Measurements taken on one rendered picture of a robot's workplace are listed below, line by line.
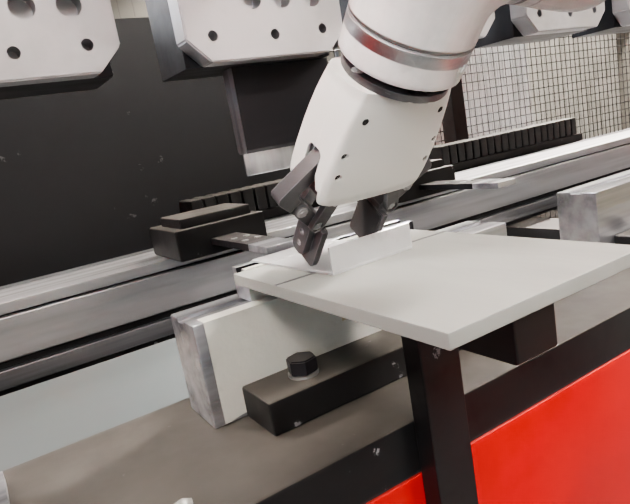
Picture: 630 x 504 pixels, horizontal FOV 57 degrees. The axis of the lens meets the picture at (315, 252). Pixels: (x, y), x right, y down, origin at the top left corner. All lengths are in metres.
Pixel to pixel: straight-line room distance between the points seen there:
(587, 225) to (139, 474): 0.64
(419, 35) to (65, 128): 0.73
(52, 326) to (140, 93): 0.45
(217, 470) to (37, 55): 0.32
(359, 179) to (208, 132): 0.67
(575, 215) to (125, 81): 0.72
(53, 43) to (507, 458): 0.50
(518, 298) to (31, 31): 0.36
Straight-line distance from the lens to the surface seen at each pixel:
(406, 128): 0.41
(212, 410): 0.52
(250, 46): 0.50
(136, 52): 1.05
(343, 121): 0.38
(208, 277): 0.78
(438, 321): 0.32
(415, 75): 0.36
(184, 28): 0.49
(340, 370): 0.51
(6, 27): 0.46
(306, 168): 0.41
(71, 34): 0.46
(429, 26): 0.35
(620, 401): 0.71
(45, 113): 1.00
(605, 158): 1.37
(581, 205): 0.86
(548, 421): 0.61
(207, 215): 0.73
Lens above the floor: 1.11
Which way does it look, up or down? 11 degrees down
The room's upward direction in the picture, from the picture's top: 10 degrees counter-clockwise
